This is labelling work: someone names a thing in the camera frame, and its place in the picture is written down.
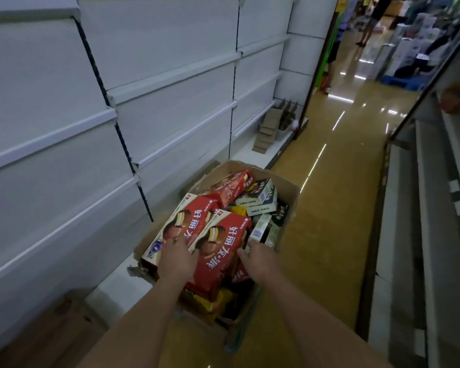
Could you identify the person's right hand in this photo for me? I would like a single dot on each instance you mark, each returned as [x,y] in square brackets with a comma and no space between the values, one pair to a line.
[263,264]

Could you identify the person's left hand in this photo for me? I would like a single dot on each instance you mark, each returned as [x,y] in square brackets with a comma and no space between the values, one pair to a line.
[176,262]

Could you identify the person's right thumb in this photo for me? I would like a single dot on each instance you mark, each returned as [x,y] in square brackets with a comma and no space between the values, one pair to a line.
[244,255]

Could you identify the person's left fingers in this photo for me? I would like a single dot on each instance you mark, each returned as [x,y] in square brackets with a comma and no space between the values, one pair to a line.
[182,243]

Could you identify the large red snack box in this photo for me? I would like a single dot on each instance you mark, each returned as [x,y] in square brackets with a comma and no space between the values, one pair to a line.
[193,218]
[230,187]
[223,245]

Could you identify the person's left forearm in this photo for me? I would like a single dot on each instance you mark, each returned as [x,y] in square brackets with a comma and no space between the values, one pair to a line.
[138,325]

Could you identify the person's right forearm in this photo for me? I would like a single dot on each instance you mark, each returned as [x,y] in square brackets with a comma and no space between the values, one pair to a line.
[314,325]

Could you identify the small red snack box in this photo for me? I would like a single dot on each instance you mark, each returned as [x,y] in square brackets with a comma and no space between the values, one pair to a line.
[239,275]

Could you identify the slim white snack box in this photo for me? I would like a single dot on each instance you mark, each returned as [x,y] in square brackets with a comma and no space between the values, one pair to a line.
[259,228]

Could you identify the slim green and white box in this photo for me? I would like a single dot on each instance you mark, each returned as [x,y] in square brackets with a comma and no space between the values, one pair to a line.
[272,236]

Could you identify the small yellow snack packet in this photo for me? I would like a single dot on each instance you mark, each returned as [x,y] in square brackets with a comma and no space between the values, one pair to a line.
[238,211]

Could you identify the dark snack packet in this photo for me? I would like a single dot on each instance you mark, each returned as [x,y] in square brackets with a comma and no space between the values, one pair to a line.
[280,213]

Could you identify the yellow snack box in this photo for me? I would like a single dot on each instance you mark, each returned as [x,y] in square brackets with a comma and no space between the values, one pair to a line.
[209,304]

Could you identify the white and dark snack box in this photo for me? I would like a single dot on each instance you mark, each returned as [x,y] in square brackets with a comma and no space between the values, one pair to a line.
[259,190]

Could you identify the open brown cardboard box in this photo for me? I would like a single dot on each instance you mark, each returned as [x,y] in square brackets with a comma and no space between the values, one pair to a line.
[287,192]

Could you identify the stack of folded cardboard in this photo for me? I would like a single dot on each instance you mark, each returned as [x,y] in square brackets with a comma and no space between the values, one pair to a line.
[270,126]

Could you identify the empty white shelving unit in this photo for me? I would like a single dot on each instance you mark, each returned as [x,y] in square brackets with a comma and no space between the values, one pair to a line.
[99,111]

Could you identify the grey shelving unit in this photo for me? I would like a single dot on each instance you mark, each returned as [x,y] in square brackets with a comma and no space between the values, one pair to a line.
[437,233]

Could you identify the blue pallet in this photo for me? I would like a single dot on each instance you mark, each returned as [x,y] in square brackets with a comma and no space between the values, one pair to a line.
[404,82]

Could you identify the display of white packaged goods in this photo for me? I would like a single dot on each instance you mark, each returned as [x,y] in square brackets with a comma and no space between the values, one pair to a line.
[404,49]

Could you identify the yellow hanging sign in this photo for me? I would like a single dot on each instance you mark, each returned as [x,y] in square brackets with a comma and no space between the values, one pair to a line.
[342,3]

